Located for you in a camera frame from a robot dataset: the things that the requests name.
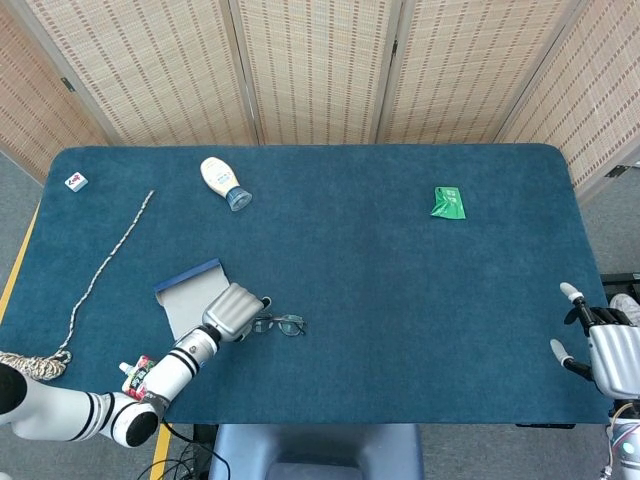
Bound blue and grey box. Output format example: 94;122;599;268
152;257;232;340

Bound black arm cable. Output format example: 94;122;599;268
159;422;226;466

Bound grey-blue robot torso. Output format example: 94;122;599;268
208;423;425;480

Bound red drink pouch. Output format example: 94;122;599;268
118;353;156;401

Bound braided beige rope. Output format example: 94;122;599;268
0;189;156;384

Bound black table leg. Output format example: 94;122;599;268
192;423;219;446

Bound bamboo folding screen panel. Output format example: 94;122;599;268
219;0;404;146
377;0;584;146
9;0;259;147
494;0;640;204
0;0;109;186

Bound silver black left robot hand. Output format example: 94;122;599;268
201;282;274;345

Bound white mahjong tile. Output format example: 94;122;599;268
63;170;90;193

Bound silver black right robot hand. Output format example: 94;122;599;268
549;281;640;399

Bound blue carpet floor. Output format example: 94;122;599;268
0;143;621;426

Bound grey sneaker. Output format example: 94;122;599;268
608;293;640;326

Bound black-framed eyeglasses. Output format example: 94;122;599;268
249;313;308;337

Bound crumpled green packet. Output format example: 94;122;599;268
429;185;467;221

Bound white bottle with blue cap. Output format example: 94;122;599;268
199;156;254;213

